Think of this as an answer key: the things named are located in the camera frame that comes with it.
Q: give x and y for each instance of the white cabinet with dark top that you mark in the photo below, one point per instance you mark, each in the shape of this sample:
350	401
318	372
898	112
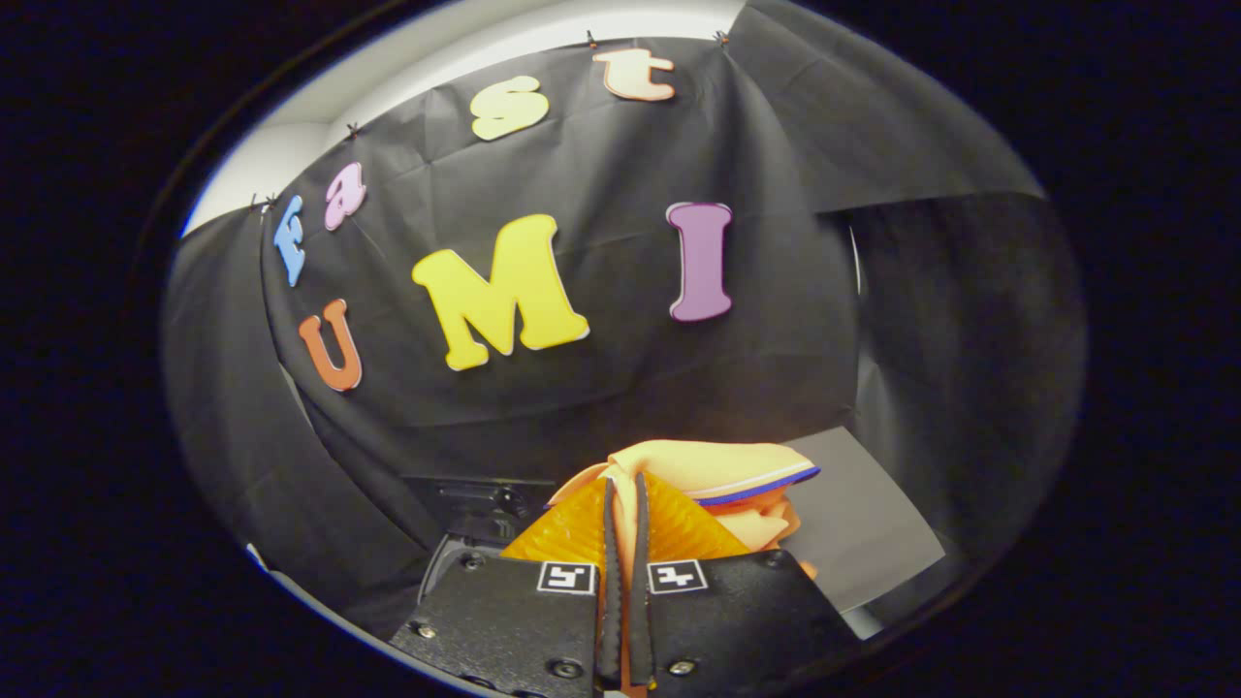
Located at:
863	523

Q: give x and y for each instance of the yellow orange garment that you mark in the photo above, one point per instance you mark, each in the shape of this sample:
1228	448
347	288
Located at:
717	470

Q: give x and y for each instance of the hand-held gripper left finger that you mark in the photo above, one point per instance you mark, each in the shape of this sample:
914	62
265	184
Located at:
609	582

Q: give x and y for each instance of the black backdrop cloth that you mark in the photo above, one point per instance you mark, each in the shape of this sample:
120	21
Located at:
601	388

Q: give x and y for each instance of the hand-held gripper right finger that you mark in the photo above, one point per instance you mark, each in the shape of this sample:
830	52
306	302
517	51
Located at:
641	582

